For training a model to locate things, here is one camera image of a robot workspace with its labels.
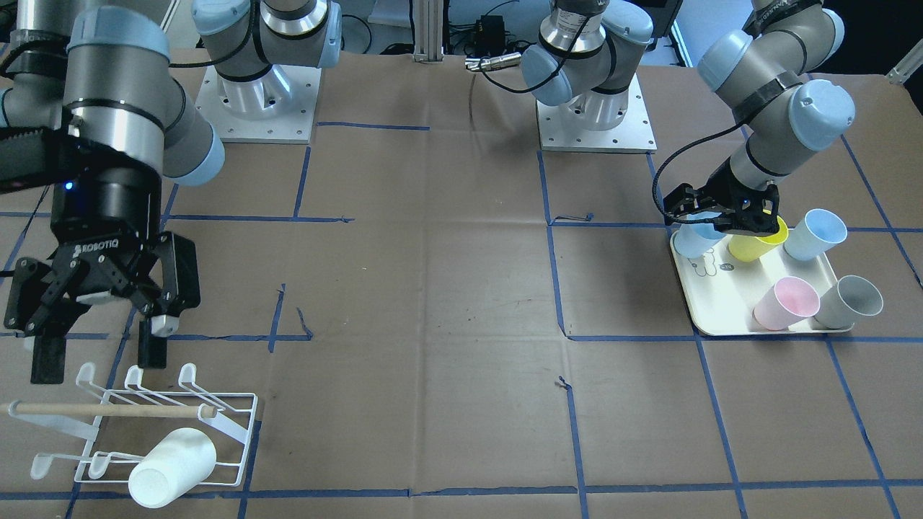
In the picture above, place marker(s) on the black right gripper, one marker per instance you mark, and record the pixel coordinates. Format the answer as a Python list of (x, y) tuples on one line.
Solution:
[(108, 202)]

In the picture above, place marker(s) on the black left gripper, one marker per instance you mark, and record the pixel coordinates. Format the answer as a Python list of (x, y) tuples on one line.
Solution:
[(730, 196)]

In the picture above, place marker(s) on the light blue cup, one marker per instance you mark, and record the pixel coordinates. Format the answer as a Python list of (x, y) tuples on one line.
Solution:
[(819, 231), (694, 240)]

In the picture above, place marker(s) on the white ikea cup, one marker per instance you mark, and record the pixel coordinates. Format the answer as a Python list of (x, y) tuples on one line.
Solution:
[(182, 460)]

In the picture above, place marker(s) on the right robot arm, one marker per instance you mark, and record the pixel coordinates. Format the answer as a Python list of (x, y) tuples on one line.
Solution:
[(94, 113)]

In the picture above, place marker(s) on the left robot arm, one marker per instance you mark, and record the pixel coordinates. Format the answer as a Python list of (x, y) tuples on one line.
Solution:
[(590, 50)]

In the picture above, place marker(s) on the yellow cup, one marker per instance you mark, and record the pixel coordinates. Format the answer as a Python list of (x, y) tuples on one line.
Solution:
[(750, 248)]

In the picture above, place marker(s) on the pink cup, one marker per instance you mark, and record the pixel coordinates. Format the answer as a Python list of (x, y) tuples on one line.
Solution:
[(790, 300)]

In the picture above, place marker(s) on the grey cup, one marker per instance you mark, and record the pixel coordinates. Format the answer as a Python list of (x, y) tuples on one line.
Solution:
[(851, 299)]

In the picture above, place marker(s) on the cream plastic tray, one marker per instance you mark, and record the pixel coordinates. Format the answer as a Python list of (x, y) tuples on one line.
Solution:
[(722, 292)]

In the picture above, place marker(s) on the white wire cup rack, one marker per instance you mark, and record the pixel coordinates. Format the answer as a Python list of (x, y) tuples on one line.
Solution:
[(119, 426)]

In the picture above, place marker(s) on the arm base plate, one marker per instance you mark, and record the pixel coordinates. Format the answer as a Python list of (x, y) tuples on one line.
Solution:
[(276, 108), (594, 122)]

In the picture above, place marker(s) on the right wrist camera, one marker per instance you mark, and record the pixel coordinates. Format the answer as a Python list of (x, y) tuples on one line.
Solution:
[(36, 157)]

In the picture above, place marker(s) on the aluminium frame post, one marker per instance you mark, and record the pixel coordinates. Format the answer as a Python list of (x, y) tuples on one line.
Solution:
[(428, 28)]

